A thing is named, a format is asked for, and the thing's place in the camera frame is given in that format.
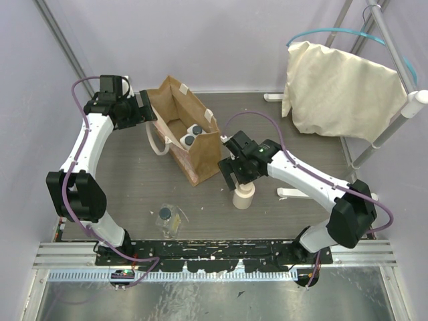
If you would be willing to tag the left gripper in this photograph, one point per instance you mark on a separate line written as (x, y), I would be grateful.
(146, 107)

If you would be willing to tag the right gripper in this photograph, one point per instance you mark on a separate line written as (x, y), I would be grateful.
(228, 165)

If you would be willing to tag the beige round bottle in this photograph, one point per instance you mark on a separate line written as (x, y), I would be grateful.
(243, 195)

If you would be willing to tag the brown paper bag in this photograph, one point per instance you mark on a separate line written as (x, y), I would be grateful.
(186, 129)

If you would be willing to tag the white bottle black cap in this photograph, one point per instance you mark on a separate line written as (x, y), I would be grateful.
(187, 141)
(195, 130)

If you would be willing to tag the clear glass bottle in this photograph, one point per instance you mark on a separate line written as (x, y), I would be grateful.
(168, 220)

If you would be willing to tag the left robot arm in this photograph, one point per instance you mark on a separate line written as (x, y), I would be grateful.
(74, 191)

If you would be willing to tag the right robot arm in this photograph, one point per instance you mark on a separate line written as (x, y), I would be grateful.
(349, 204)

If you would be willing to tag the cream canvas cloth bag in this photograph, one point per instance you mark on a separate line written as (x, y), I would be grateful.
(331, 92)

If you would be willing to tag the white rack foot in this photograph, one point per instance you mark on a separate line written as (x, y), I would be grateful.
(286, 193)

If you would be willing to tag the teal hanger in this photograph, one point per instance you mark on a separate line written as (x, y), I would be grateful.
(358, 33)

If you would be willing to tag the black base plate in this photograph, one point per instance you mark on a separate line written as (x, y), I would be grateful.
(256, 255)

